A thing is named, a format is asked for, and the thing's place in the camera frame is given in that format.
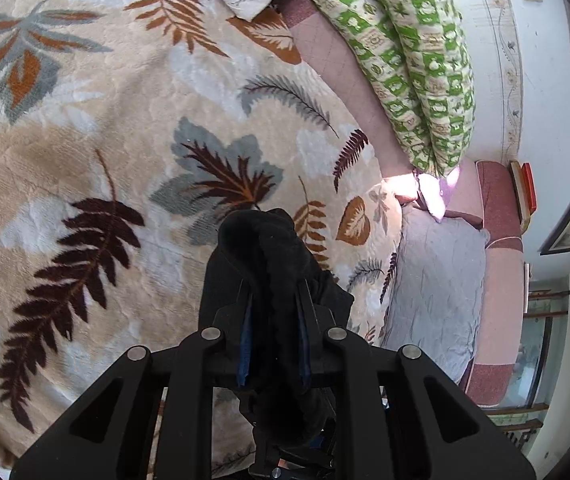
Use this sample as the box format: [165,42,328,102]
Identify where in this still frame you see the purple floral pillow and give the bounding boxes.
[414,167,460,222]

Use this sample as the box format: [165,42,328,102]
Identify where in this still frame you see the pink quilted mattress cover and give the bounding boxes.
[276,0,528,410]

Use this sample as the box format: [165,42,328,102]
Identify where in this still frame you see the black sweatpants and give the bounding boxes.
[199,209,353,479]

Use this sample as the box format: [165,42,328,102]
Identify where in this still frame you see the green checkered folded quilt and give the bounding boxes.
[312,0,476,178]

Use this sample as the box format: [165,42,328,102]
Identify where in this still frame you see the red and yellow books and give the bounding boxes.
[508,160,538,234]

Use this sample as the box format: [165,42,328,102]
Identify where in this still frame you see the leaf pattern fleece blanket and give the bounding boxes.
[0,0,401,468]

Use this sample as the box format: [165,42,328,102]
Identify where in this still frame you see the grey quilted cushion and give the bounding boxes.
[381,206,490,382]

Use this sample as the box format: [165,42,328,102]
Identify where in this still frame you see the wooden side shelf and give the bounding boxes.
[483,276,570,453]

